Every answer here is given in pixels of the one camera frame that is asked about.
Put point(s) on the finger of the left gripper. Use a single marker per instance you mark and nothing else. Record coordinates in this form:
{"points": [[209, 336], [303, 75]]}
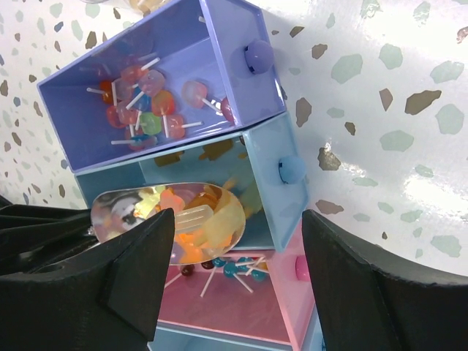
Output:
{"points": [[33, 237]]}

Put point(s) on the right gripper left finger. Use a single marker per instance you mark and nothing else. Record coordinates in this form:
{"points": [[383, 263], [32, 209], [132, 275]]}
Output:
{"points": [[107, 297]]}

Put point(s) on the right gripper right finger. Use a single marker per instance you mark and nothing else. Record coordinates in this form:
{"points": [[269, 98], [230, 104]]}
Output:
{"points": [[371, 299]]}

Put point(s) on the pink candy box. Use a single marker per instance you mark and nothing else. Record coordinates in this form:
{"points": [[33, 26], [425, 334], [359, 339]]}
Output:
{"points": [[273, 303]]}

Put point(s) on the metal scoop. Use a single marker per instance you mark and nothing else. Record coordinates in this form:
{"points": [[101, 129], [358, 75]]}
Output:
{"points": [[199, 221]]}

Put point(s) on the purple candy box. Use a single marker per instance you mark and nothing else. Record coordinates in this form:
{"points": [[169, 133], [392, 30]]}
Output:
{"points": [[190, 70]]}

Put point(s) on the clear plastic jar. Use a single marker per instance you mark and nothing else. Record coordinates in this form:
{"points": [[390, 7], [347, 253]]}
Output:
{"points": [[142, 6]]}

